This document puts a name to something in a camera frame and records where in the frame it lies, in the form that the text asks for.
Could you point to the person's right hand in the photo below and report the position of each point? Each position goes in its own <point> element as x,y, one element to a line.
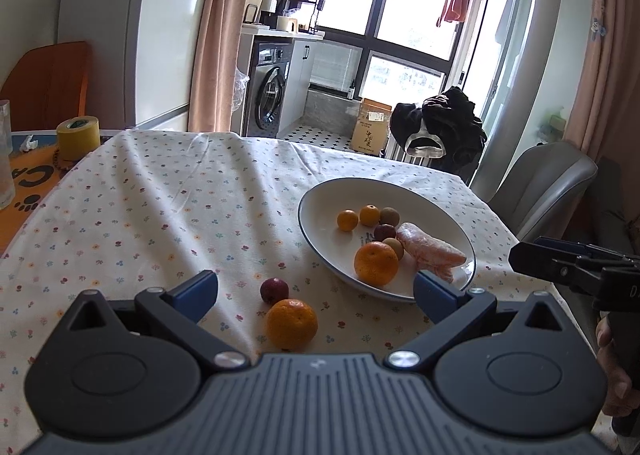
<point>622,399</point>

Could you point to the peach curtain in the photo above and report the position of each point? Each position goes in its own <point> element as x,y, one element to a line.
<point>214,66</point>

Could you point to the brown cardboard box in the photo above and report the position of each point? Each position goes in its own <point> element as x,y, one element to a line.
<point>371,130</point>

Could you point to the small kumquat in plate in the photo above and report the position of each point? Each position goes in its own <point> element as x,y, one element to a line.
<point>369,215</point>

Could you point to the crumpled clear plastic bag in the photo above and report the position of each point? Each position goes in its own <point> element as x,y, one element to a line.
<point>240,83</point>

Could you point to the white cabinet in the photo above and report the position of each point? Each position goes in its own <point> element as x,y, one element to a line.
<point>297,86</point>

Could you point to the clear drinking glass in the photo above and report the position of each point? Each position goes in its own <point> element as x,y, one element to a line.
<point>7,190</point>

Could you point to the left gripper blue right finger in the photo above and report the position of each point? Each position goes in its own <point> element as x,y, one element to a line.
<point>456,316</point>

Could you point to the black clothes pile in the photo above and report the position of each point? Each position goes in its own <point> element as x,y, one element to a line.
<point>442,130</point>

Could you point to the orange placemat with paw print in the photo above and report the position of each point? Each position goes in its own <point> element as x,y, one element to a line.
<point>35,174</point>

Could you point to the dark red plum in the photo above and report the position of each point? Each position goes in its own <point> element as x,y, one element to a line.
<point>274,290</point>
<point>383,231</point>

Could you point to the pale longan fruit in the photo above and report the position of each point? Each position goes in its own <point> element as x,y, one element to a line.
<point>393,243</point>

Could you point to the yellow tape roll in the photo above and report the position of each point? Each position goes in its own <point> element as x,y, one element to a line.
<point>77,137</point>

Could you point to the silver washing machine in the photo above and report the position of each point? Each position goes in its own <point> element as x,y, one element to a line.
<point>269,67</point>

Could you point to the white plate with blue rim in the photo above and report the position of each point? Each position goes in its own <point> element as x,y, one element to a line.
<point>319,207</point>

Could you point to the peeled pomelo segment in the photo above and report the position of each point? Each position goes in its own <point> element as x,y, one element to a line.
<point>430,253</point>

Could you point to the mandarin on tablecloth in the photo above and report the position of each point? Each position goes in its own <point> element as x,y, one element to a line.
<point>291,324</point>

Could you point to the orange chair back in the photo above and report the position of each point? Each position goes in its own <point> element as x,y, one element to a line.
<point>48,85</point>

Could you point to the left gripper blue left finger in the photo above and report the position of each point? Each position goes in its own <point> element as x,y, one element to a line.
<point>173,315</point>

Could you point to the grey chair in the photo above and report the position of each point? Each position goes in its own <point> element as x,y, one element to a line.
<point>539,194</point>

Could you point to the large mandarin in plate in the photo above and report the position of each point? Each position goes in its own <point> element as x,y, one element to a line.
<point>376,264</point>

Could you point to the brown longan fruit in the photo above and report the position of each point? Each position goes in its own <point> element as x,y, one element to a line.
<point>389,216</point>

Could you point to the small orange kumquat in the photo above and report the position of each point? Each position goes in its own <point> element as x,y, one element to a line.
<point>347,220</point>

